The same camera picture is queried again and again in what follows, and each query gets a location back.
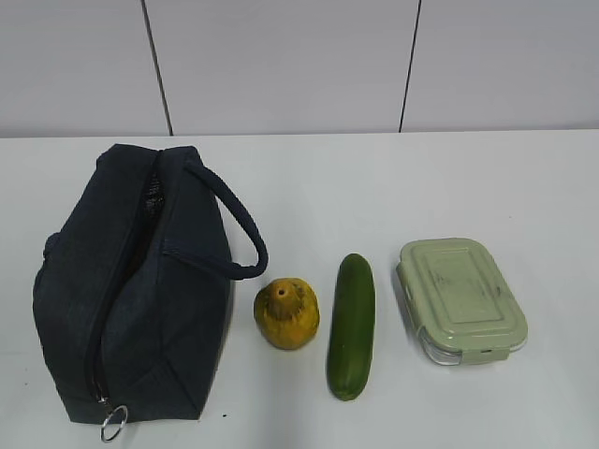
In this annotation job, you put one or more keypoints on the yellow papaya half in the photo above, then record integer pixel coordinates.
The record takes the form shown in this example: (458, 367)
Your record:
(287, 314)

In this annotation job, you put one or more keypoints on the green cucumber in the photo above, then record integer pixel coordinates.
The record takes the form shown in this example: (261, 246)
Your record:
(351, 335)

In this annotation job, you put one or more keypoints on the dark blue zippered lunch bag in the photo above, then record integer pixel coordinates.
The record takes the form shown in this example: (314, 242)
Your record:
(132, 300)

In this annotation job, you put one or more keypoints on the green lidded glass container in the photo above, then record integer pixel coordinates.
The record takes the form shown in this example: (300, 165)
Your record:
(462, 309)

